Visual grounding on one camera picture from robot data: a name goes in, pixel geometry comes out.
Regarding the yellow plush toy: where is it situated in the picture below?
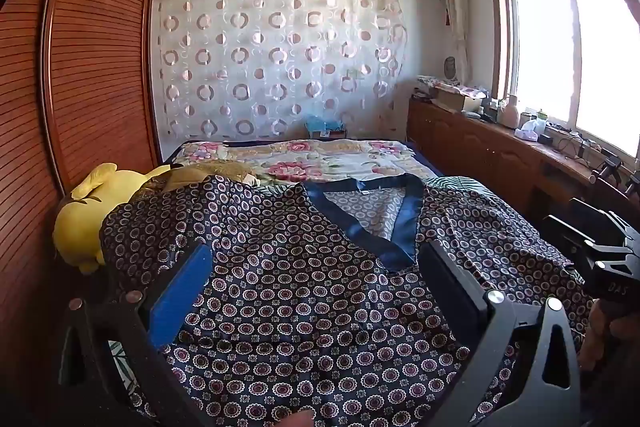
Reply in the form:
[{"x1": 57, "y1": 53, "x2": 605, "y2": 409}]
[{"x1": 52, "y1": 163, "x2": 173, "y2": 275}]

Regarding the person's left hand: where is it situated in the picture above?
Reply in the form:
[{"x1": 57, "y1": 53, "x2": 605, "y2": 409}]
[{"x1": 277, "y1": 408, "x2": 317, "y2": 427}]

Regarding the white jar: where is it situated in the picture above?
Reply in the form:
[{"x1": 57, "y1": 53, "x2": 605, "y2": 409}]
[{"x1": 500, "y1": 94, "x2": 521, "y2": 128}]

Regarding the floral cloth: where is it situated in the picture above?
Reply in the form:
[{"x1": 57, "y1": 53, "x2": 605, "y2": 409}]
[{"x1": 416, "y1": 74, "x2": 463, "y2": 90}]

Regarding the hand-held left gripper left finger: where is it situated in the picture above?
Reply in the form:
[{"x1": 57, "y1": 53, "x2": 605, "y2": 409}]
[{"x1": 57, "y1": 241, "x2": 216, "y2": 427}]

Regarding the olive gold cloth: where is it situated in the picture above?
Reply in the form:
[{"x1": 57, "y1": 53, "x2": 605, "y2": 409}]
[{"x1": 132, "y1": 159, "x2": 261, "y2": 198}]

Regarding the navy patterned pajama top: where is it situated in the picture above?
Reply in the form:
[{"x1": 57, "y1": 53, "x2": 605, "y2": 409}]
[{"x1": 97, "y1": 174, "x2": 596, "y2": 427}]

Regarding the wooden louvered wardrobe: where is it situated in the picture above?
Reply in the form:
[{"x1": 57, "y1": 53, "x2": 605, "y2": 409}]
[{"x1": 0, "y1": 0, "x2": 165, "y2": 358}]

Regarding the person's right hand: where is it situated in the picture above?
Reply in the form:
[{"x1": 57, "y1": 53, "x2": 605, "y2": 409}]
[{"x1": 580, "y1": 301, "x2": 640, "y2": 374}]

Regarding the circle patterned sheer curtain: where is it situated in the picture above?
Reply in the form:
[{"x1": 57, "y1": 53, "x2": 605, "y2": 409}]
[{"x1": 152, "y1": 0, "x2": 408, "y2": 142}]

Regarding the small black tripod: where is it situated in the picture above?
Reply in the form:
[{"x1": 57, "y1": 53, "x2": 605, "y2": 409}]
[{"x1": 590, "y1": 152, "x2": 626, "y2": 188}]

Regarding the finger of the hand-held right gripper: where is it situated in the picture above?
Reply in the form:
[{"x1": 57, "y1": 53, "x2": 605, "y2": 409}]
[{"x1": 542, "y1": 214, "x2": 593, "y2": 259}]

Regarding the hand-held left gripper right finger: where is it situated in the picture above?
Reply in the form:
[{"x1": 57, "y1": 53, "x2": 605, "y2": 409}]
[{"x1": 417, "y1": 239, "x2": 583, "y2": 427}]

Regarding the cardboard box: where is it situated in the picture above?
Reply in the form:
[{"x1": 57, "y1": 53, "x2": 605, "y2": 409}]
[{"x1": 431, "y1": 86, "x2": 488, "y2": 114}]

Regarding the white window curtain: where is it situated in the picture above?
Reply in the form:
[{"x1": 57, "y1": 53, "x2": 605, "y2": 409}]
[{"x1": 437, "y1": 0, "x2": 481, "y2": 82}]

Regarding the blue box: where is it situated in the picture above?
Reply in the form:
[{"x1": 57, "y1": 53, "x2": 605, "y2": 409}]
[{"x1": 305, "y1": 114, "x2": 347, "y2": 142}]

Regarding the long wooden cabinet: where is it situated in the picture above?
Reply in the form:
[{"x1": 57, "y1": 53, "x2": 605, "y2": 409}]
[{"x1": 407, "y1": 97, "x2": 640, "y2": 228}]

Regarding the wooden framed window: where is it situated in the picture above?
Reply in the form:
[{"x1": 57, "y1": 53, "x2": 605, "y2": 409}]
[{"x1": 487, "y1": 0, "x2": 640, "y2": 158}]

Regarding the leaf print sheet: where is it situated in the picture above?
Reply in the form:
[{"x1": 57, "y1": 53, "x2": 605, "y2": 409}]
[{"x1": 102, "y1": 174, "x2": 506, "y2": 403}]

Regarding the floral blanket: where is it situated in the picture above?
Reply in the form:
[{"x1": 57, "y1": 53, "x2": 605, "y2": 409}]
[{"x1": 167, "y1": 138, "x2": 443, "y2": 188}]

